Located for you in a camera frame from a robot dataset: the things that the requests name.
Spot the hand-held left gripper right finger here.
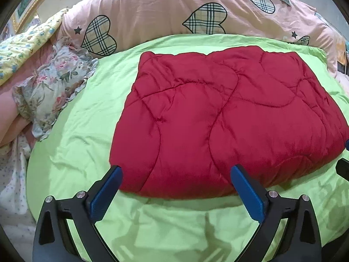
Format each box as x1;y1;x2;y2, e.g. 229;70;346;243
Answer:
231;165;324;262

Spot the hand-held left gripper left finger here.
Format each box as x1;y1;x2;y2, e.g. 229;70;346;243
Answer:
32;165;124;262

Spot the red puffer jacket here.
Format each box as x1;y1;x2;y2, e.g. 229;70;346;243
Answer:
109;46;349;200

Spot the green bed sheet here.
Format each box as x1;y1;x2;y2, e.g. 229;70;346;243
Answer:
26;33;349;262

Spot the white dotted sheet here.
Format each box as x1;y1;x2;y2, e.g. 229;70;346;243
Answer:
0;134;37;252

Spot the floral ruffled pillow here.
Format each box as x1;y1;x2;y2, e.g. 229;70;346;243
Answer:
12;37;99;141

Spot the pink bed sheet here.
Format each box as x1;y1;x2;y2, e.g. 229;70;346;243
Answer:
0;44;55;148

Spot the yellow floral quilt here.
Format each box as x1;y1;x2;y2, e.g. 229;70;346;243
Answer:
0;8;69;86

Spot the pink quilt with plaid hearts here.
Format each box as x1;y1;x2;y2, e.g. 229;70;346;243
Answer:
58;0;349;77

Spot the gold framed picture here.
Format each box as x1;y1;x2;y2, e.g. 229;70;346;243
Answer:
11;0;68;33

